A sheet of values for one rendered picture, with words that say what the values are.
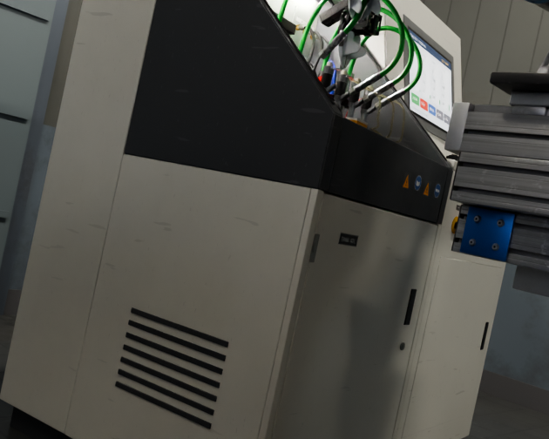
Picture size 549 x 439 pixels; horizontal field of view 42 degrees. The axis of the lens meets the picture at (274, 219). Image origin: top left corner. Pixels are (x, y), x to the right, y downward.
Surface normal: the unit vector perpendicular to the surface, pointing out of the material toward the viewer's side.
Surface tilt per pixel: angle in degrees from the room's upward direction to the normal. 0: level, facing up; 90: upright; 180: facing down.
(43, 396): 90
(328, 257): 90
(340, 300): 90
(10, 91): 90
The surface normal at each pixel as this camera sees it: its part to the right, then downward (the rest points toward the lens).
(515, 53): -0.67, -0.14
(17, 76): 0.72, 0.16
